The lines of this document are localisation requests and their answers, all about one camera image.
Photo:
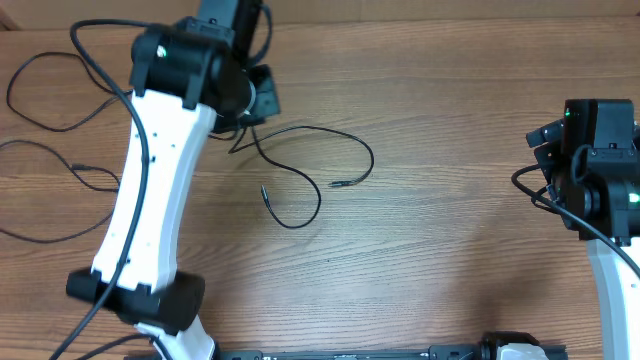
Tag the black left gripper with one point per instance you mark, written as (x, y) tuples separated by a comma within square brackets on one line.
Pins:
[(263, 81)]

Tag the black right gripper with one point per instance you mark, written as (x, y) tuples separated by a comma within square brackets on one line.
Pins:
[(548, 156)]

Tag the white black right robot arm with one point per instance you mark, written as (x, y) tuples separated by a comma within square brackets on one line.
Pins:
[(590, 160)]

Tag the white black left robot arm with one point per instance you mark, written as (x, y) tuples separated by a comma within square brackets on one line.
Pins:
[(190, 80)]

